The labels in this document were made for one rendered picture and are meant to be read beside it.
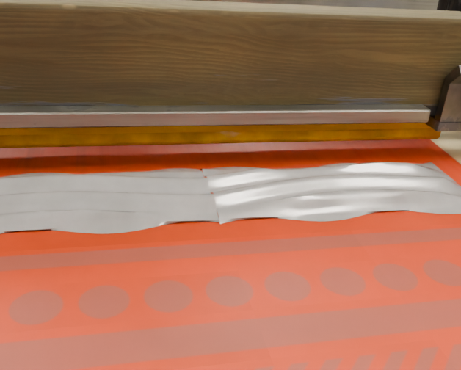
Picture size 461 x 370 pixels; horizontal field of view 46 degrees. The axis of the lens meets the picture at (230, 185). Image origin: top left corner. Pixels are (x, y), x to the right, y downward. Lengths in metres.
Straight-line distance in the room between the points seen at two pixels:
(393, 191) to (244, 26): 0.14
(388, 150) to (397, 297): 0.19
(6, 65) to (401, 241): 0.26
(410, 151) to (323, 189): 0.12
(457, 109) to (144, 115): 0.23
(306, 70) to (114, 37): 0.13
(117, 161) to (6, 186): 0.08
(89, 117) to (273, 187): 0.13
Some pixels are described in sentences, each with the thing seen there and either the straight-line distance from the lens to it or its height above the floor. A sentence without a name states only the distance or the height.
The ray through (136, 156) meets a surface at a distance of 0.39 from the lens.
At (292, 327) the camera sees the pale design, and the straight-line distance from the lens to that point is 0.25.
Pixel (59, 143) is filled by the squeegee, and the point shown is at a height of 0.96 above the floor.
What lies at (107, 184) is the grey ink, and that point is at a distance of 0.34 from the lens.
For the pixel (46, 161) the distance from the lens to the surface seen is 0.39.
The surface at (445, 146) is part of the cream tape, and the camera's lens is 0.48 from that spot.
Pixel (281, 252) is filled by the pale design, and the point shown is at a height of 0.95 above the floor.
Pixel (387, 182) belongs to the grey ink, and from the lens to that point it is 0.38.
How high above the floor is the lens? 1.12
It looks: 27 degrees down
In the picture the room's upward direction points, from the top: 5 degrees clockwise
